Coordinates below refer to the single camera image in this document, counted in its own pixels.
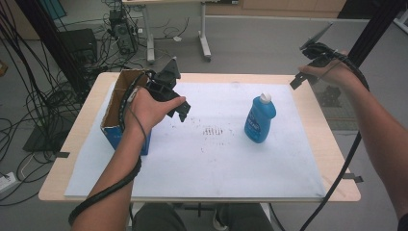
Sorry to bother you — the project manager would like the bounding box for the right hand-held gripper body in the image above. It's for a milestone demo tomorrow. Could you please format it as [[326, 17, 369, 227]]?
[[298, 21, 344, 70]]

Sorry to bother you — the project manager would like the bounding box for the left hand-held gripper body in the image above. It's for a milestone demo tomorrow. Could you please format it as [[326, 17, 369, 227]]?
[[145, 57, 182, 104]]

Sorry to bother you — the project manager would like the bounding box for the blue cardboard box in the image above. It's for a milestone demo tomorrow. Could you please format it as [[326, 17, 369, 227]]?
[[99, 68, 153, 157]]

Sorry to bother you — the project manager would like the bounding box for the blue plastic bottle white cap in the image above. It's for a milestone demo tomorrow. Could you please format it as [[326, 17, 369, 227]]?
[[243, 91, 277, 144]]

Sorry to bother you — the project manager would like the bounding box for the person's right hand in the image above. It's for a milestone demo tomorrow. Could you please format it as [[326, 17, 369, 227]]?
[[297, 49, 362, 90]]

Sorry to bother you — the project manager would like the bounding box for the person's left hand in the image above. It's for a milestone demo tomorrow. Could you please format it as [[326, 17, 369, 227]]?
[[124, 87, 187, 138]]

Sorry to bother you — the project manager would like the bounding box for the white paper sheet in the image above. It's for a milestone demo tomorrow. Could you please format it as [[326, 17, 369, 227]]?
[[64, 81, 327, 199]]

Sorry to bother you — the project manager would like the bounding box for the wooden cabinet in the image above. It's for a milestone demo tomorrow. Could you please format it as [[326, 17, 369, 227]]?
[[205, 0, 348, 19]]

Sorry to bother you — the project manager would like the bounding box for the black computer tower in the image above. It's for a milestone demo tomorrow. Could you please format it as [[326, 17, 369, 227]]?
[[109, 9, 139, 56]]

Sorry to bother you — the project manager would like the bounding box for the black box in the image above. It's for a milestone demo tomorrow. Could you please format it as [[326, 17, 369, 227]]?
[[59, 28, 99, 65]]

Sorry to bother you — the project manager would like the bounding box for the person's left leg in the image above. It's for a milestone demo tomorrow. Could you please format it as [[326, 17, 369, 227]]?
[[132, 203, 189, 231]]

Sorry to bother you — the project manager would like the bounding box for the person's leg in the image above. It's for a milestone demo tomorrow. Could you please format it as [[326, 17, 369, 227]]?
[[132, 203, 189, 231], [220, 203, 275, 231]]

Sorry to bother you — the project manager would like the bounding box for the person's white shoe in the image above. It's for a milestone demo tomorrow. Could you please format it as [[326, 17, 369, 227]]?
[[213, 208, 229, 231]]

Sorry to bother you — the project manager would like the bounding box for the person's right leg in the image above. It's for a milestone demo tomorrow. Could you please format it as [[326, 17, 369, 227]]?
[[220, 203, 275, 231]]

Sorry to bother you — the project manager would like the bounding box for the teal panel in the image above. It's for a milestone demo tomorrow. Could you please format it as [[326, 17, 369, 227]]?
[[38, 0, 68, 20]]

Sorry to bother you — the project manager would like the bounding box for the white power strip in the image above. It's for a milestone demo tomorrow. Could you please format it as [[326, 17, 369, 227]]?
[[0, 171, 17, 194]]

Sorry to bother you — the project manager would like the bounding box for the black metal post with base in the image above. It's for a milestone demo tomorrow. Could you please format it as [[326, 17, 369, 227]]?
[[317, 0, 408, 109]]

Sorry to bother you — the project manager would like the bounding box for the white desk frame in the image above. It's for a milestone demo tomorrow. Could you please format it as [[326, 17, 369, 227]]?
[[121, 0, 240, 64]]

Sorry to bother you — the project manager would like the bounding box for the white frame edge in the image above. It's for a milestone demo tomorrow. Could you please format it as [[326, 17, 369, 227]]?
[[394, 11, 408, 35]]

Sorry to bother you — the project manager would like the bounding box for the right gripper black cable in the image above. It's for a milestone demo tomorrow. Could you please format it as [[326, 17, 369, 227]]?
[[299, 51, 370, 231]]

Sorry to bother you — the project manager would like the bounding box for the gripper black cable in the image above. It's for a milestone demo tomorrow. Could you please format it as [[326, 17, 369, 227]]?
[[67, 71, 152, 227], [299, 51, 370, 231]]

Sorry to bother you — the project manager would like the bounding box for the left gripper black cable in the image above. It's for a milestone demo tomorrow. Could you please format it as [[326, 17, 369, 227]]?
[[67, 71, 152, 227]]

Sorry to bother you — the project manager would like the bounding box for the bundle of black floor cables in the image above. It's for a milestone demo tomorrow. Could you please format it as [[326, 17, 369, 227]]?
[[0, 0, 112, 206]]

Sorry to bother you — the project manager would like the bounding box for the black stand base plate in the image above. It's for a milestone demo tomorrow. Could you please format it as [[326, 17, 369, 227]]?
[[22, 116, 76, 153]]

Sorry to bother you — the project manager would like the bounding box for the black metal stand post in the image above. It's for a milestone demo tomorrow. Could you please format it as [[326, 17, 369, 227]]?
[[13, 0, 86, 97]]

